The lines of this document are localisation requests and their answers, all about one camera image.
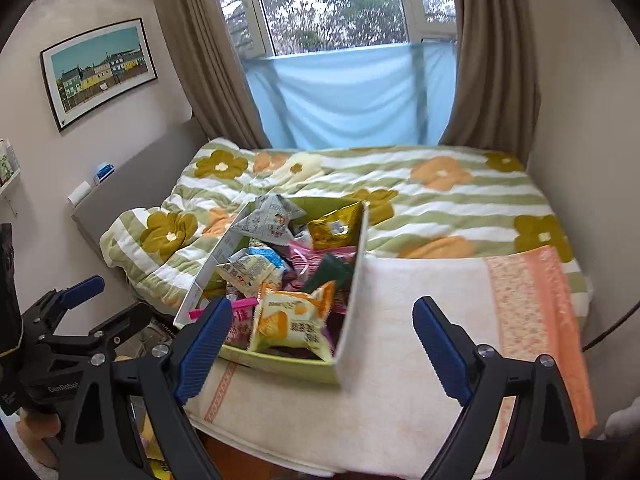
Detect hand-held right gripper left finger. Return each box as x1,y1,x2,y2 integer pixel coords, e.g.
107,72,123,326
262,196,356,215
59,297,236,480

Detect framed houses picture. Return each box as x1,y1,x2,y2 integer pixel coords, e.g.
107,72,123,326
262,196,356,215
40,17,160,133

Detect brown curtain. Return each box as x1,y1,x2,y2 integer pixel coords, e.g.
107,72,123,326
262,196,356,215
147,0,273,151
440,0,543,163

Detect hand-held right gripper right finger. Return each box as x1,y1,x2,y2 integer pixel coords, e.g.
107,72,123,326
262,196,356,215
412,296,583,480

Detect orange white bread bag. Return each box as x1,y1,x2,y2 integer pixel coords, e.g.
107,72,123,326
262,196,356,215
247,280,337,363

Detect grey headboard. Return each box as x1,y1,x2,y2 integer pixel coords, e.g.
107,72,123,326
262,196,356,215
70,119,208,261

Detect window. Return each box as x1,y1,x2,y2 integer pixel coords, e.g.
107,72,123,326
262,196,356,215
207,0,458,58

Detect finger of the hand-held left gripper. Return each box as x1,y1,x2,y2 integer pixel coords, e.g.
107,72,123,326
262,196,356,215
32,302,153,363
20,275,106,341

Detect white wall shelf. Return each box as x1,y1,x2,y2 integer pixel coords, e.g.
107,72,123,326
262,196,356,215
0,137,22,201

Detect green cardboard box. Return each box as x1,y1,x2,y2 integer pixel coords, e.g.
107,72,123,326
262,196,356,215
172,197,371,386

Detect person's left forearm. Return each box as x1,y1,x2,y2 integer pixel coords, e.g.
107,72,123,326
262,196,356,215
15,407,63,468

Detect pile of snack packets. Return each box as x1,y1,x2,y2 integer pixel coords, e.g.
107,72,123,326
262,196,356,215
200,194,363,363

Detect white fuzzy clothing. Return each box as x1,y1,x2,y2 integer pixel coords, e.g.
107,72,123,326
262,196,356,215
602,395,640,441

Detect cream orange towel blanket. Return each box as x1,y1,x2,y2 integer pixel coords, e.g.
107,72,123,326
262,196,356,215
182,245,598,478

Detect light blue cloth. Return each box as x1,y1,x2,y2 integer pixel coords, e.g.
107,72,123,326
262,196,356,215
242,40,458,151

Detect floral striped quilt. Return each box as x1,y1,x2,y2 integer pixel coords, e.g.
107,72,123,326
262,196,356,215
100,137,596,321

